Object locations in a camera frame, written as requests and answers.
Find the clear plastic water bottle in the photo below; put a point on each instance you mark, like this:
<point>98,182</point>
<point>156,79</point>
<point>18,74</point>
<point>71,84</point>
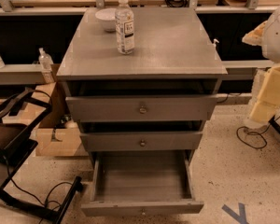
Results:
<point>124,27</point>

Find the white pump bottle right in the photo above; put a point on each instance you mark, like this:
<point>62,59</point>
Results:
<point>216,43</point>

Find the grey top drawer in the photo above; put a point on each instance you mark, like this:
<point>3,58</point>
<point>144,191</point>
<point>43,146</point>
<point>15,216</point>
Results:
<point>141,108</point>

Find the black metal cart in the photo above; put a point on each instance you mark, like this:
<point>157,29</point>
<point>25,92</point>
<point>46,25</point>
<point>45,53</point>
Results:
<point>16,146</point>

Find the white ceramic bowl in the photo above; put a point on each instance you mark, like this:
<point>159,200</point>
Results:
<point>106,17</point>

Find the grey middle drawer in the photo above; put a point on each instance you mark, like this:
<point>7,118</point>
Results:
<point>136,141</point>

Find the grey drawer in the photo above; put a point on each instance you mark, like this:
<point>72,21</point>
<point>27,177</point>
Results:
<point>136,141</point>
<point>141,108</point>
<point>141,183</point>

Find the blue tape floor mark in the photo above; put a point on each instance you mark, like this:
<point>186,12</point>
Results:
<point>240,217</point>

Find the cardboard box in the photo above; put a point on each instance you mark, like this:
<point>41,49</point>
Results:
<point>57,135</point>

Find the clear pump bottle left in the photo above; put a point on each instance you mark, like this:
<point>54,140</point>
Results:
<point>45,60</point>

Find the grey bottom drawer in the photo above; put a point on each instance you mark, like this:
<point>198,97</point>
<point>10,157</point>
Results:
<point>141,183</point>

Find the grey wooden drawer cabinet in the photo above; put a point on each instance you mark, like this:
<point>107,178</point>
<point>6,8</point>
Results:
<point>173,55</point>

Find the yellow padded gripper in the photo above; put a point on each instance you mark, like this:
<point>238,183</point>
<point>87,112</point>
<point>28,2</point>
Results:
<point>278,36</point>

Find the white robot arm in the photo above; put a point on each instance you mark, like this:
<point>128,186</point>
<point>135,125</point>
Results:
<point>265,97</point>

